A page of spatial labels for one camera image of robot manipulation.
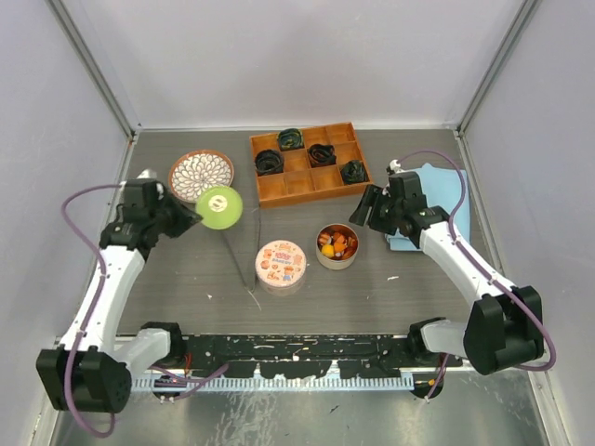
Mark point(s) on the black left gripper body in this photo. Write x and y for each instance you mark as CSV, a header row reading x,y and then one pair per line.
x,y
162,216

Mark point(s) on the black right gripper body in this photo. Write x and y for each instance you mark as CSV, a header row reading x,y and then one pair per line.
x,y
387,213

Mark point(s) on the red sausage piece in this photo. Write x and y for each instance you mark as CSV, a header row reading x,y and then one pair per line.
x,y
352,244

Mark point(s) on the short pink lunch tin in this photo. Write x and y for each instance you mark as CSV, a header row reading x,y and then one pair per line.
x,y
340,260

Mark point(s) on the green object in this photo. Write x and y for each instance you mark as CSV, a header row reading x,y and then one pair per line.
x,y
220,207

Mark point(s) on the striped bacon cube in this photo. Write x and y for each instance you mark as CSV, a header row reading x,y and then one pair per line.
x,y
324,238

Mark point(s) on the round metal lid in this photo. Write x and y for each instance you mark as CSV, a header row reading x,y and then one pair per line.
x,y
281,255

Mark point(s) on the tall pink lunch tin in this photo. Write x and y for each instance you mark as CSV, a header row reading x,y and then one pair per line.
x,y
273,282

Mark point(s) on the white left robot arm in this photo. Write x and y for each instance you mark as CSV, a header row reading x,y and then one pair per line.
x,y
87,371

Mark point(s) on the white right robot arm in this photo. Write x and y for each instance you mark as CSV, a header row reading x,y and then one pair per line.
x,y
505,324

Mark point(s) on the folded light blue cloth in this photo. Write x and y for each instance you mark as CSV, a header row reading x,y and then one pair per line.
x,y
442,187

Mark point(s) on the brown patterned food plate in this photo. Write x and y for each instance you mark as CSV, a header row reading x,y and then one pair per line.
x,y
198,171

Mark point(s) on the dark seaweed roll right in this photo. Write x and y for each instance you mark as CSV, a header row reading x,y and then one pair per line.
x,y
353,172

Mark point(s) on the wooden compartment tray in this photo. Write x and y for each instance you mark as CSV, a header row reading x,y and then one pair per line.
x,y
300,180

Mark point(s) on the dark seaweed roll centre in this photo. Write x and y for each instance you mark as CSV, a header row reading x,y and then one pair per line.
x,y
321,155

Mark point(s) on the dark seaweed roll back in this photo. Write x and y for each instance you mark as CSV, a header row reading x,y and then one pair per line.
x,y
290,139

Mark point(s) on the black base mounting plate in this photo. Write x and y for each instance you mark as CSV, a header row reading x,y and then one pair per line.
x,y
297,356

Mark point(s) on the white slotted cable duct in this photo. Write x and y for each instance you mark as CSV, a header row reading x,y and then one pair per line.
x,y
331,382

